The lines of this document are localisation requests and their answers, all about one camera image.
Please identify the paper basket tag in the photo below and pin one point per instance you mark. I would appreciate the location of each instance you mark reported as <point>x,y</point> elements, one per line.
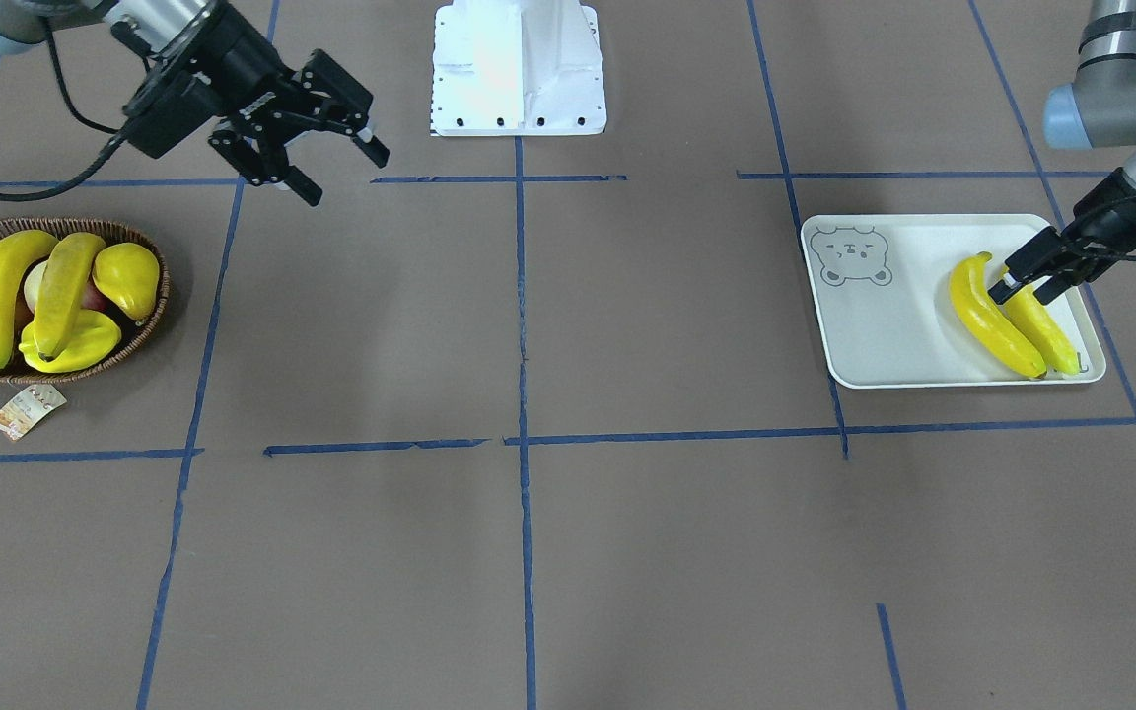
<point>27,408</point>

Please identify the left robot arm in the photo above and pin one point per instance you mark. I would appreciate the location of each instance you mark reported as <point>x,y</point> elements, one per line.
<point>1096,110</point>

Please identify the red yellow apple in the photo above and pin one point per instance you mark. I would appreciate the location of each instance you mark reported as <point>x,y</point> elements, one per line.
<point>92,298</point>

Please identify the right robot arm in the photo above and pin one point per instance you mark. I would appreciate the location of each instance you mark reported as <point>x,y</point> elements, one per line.
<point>145,28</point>

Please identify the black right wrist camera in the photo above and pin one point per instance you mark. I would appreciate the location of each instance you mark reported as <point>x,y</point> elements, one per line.
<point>169,107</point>

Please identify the brown wicker basket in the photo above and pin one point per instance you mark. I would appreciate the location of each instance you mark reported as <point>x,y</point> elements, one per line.
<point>133,335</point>

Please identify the white bear tray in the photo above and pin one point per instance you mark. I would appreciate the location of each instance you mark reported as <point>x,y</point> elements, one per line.
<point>880,285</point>

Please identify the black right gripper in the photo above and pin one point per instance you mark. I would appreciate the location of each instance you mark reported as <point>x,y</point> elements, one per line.
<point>238,61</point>

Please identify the white camera pillar with base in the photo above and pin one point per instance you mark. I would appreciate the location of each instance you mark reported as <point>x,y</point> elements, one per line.
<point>517,68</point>

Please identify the yellow star fruit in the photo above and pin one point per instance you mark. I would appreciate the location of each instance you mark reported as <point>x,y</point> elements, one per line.
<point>94,337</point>

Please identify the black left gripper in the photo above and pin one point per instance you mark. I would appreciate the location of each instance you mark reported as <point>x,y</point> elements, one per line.
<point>1116,210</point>

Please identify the yellow pear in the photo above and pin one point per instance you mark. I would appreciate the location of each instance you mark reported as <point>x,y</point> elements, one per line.
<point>128,275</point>

